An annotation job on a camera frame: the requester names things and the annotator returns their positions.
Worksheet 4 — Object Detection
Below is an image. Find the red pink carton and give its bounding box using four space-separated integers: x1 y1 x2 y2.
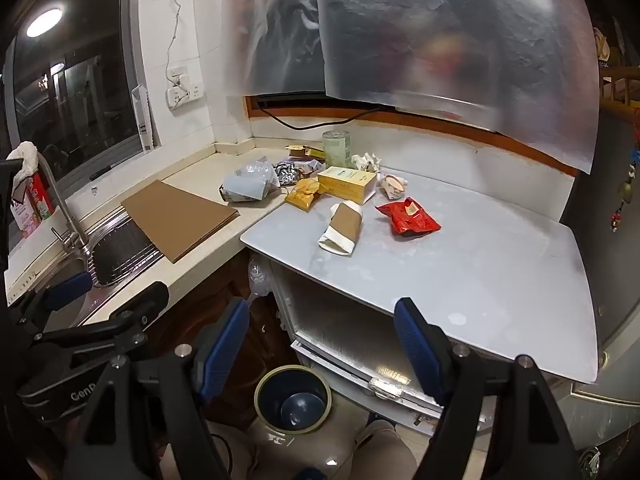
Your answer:
10 172 56 238

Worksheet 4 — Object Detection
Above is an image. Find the white cable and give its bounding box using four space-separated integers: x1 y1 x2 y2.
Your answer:
165 0 188 91

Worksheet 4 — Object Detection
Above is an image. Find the grey plastic bag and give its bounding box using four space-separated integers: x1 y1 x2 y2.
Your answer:
218 160 282 204

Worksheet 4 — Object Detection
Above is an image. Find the yellow cardboard box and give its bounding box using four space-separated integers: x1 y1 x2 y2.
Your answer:
317 166 378 205

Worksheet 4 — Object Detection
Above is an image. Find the silver foil wrapper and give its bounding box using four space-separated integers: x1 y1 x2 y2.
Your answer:
272 157 306 186

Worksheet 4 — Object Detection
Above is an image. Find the clear plastic bag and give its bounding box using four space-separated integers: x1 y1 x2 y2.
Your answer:
247 255 273 301

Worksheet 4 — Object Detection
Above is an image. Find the white cabinet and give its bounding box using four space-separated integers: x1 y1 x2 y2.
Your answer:
267 260 493 436

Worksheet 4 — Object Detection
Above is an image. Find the green translucent jar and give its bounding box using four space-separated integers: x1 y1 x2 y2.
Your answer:
322 130 352 168

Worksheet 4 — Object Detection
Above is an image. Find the white plastic package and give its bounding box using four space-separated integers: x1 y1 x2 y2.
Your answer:
131 84 162 152

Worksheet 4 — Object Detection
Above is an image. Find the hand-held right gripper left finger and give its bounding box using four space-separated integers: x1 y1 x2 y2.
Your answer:
62 297 251 480

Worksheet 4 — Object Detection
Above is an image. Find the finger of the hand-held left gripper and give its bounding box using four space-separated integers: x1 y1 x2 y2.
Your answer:
10 271 94 331
30 281 169 361

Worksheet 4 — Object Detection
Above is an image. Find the wooden rack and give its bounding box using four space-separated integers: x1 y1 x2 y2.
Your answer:
597 65 640 111

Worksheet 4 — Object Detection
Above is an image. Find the crumpled white tissue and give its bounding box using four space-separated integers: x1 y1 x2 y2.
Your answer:
351 152 383 172

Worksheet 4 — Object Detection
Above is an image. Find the white wall socket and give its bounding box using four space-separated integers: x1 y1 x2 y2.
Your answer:
166 67 206 111

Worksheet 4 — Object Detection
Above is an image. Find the orange wooden frame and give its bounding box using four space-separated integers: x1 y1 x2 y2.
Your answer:
244 94 578 177

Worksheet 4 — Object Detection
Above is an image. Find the steel faucet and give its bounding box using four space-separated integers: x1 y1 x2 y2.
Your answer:
35 157 93 266

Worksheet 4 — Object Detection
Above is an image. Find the black cable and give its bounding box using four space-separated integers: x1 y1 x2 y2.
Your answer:
257 101 396 131

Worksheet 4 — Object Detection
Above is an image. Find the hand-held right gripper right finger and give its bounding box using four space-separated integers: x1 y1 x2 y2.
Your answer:
393 297 583 480

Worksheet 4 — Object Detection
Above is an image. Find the round grey waste bin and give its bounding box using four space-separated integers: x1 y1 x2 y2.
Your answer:
254 365 333 433

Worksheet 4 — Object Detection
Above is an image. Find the wire sink rack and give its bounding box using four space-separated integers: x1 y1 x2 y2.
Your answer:
92 215 166 286

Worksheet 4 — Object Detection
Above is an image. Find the window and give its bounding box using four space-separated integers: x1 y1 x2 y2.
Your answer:
0 0 163 181

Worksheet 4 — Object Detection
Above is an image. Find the brown cardboard sheet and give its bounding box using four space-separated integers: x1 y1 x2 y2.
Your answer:
121 179 241 264

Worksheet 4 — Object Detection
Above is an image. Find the dark wooden base cabinet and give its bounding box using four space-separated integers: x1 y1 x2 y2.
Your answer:
145 247 291 361

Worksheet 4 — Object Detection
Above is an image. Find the translucent plastic sheet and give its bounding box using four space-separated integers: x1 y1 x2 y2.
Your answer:
227 0 601 176

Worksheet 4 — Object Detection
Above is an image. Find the crushed paper cup brown sleeve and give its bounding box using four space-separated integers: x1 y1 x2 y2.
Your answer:
318 201 365 256

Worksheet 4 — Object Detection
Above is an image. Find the red snack packet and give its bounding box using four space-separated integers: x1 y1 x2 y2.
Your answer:
375 197 442 236

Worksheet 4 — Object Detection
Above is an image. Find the steel sink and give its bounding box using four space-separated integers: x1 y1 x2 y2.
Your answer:
7 207 166 321

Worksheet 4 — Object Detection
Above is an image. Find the yellow snack packet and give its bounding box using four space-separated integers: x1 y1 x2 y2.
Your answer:
285 178 326 209

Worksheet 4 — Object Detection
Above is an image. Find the white cloth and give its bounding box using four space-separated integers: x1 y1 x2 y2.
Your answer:
6 141 41 176

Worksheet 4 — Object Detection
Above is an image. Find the grey refrigerator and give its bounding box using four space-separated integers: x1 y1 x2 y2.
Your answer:
560 105 640 456

